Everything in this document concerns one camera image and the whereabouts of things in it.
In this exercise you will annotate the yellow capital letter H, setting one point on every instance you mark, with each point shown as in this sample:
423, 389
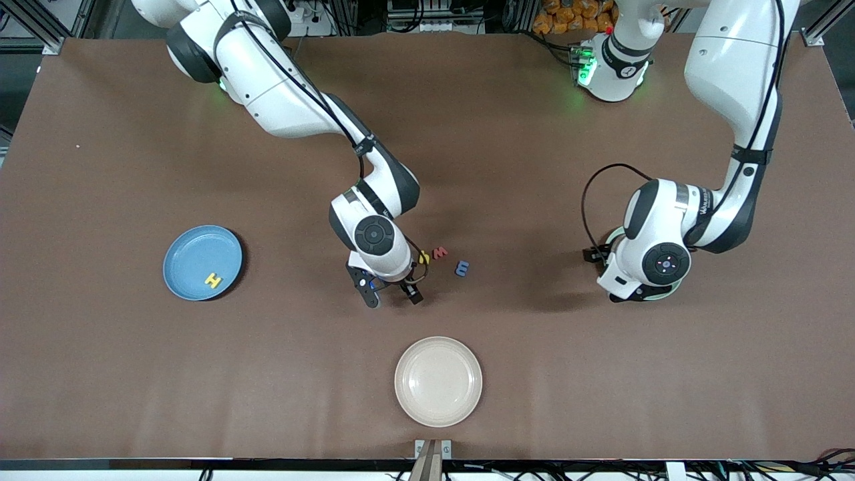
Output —
213, 280

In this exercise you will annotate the orange packaged items pile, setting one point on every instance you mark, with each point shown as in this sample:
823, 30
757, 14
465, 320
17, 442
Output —
568, 17

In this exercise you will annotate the blue lowercase letter m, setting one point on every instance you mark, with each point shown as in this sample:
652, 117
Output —
458, 268

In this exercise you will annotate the blue plate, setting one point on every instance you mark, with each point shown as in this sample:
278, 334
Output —
194, 254

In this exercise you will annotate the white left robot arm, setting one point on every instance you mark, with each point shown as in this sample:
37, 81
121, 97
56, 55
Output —
728, 80

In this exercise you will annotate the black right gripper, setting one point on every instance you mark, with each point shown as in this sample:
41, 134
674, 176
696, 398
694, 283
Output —
403, 283

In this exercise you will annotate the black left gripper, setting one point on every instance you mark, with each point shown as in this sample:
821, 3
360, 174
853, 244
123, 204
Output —
594, 254

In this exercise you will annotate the green plate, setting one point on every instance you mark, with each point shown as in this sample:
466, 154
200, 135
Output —
613, 234

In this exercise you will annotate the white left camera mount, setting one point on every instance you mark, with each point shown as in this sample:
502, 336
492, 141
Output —
611, 280

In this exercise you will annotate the white power strip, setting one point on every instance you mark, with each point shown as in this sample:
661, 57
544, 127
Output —
310, 27

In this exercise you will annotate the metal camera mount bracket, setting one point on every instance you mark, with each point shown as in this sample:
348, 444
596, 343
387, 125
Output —
433, 461

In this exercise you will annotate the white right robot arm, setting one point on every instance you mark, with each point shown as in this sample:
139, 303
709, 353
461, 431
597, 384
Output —
280, 100

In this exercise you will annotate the aluminium frame profile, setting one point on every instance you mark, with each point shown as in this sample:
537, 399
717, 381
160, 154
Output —
50, 47
811, 37

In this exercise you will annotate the red lowercase letter w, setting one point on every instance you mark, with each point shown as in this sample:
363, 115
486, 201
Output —
440, 254

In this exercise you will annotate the beige plate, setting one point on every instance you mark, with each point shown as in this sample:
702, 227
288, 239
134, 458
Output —
437, 381

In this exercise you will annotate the yellow lowercase letter h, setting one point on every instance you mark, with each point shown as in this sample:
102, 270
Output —
423, 258

